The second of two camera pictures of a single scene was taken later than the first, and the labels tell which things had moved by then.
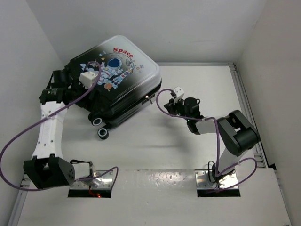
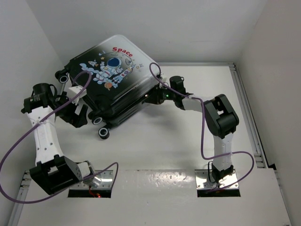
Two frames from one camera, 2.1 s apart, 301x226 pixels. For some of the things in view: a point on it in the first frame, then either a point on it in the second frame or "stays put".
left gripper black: (75, 84) → (80, 120)
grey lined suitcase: (127, 79) stays put
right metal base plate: (230, 181) stays put
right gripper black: (171, 106) → (157, 99)
